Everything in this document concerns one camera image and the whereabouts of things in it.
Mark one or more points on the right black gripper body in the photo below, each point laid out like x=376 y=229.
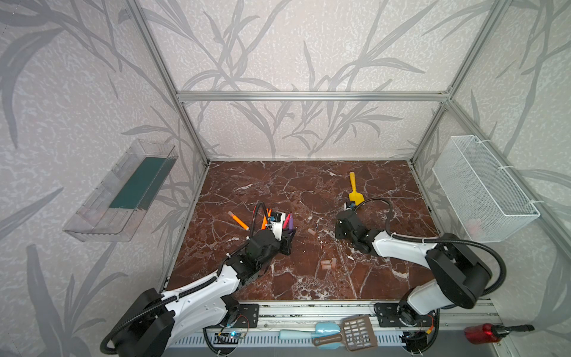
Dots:
x=344 y=221

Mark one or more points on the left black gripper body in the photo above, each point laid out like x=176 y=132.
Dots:
x=285 y=236

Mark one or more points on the orange highlighter lone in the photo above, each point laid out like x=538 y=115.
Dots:
x=238 y=221

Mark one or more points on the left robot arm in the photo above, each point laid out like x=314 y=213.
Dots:
x=156 y=320

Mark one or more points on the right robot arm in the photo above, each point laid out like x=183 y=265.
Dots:
x=463 y=271

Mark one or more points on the translucent pen cap lower two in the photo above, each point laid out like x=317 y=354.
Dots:
x=334 y=264

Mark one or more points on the yellow plastic scoop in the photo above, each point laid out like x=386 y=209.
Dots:
x=354 y=196

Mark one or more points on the orange highlighter right of pair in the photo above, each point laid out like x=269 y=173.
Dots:
x=266 y=219

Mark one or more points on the pink highlighter middle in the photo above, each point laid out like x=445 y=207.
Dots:
x=286 y=222

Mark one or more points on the light blue brush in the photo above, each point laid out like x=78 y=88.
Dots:
x=322 y=329

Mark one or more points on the brown slotted litter scoop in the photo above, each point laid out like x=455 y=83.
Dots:
x=356 y=334

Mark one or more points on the red bottle black nozzle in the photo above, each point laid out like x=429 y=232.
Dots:
x=493 y=333

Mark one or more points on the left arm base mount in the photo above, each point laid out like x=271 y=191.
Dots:
x=243 y=315

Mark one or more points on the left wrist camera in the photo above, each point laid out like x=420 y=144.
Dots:
x=276 y=222

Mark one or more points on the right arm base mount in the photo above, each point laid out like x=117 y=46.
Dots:
x=392 y=314

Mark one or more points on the aluminium front rail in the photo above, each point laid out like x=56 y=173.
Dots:
x=303 y=315

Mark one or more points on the white wire basket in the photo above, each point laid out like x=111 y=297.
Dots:
x=488 y=202

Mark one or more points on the clear plastic wall tray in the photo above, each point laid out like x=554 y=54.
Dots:
x=117 y=206

